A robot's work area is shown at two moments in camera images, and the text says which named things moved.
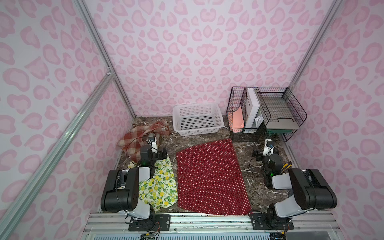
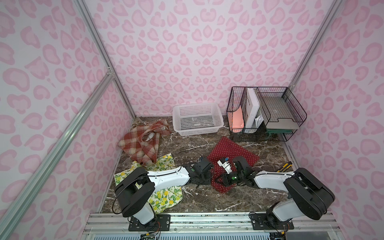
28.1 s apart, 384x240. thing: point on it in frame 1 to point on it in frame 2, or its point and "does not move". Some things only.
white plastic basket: (196, 119) does not move
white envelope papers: (258, 120) does not move
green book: (278, 131) does not move
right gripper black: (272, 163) to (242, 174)
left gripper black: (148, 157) to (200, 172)
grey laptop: (280, 115) does not move
